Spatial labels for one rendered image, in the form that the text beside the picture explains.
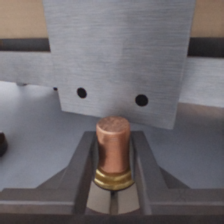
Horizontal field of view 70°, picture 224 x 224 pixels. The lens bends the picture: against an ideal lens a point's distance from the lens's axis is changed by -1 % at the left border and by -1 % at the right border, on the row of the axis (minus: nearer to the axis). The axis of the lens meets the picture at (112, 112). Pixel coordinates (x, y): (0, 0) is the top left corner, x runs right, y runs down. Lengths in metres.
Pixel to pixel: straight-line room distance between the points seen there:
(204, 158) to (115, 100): 0.22
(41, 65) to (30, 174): 0.17
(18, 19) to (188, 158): 0.37
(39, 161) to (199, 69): 0.27
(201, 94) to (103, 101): 0.10
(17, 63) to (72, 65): 0.15
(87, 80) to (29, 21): 0.19
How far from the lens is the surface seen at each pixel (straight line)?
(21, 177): 0.30
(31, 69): 0.28
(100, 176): 0.16
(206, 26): 0.23
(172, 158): 0.30
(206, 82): 0.19
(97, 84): 0.15
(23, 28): 0.34
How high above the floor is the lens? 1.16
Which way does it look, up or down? 27 degrees up
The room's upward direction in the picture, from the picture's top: 179 degrees clockwise
